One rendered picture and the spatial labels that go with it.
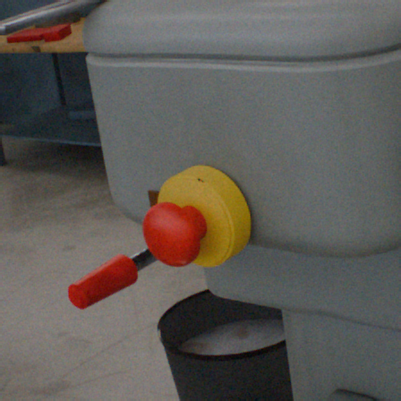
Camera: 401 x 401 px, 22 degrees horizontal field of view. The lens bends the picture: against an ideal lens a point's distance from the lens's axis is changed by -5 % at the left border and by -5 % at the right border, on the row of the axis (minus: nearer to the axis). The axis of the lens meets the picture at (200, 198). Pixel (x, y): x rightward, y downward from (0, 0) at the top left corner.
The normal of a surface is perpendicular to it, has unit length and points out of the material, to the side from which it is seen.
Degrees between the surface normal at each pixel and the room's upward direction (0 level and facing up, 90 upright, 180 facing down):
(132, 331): 0
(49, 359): 0
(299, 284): 90
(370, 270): 90
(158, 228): 85
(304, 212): 90
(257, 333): 0
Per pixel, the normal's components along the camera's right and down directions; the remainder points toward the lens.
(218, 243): -0.64, 0.36
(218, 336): -0.16, -0.93
